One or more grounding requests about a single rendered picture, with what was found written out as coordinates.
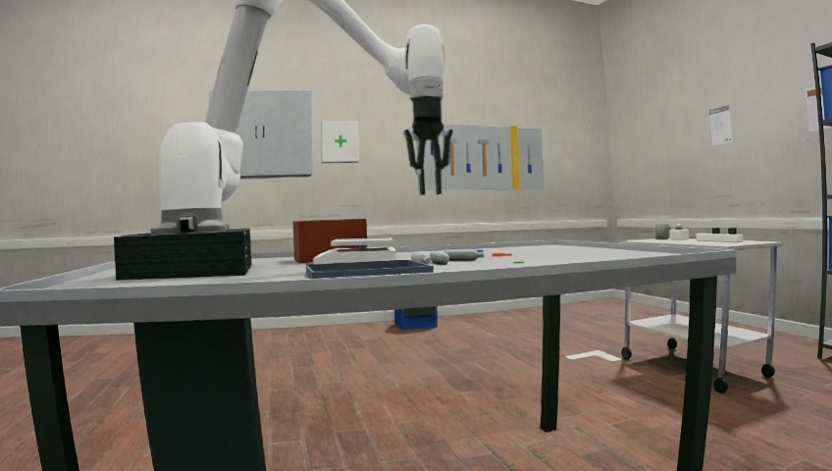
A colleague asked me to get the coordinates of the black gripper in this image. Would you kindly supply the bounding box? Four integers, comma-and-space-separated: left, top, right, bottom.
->
404, 98, 454, 195

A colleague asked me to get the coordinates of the red open box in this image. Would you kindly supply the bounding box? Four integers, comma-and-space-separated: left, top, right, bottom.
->
292, 219, 367, 263

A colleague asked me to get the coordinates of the white digital scale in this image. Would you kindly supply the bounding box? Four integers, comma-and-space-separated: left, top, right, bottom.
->
313, 237, 396, 264

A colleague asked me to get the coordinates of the grey gas cylinder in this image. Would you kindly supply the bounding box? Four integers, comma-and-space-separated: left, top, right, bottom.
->
411, 252, 431, 265
430, 251, 449, 265
444, 249, 485, 261

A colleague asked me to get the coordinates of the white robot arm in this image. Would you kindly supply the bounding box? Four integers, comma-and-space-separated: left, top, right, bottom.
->
151, 0, 445, 235

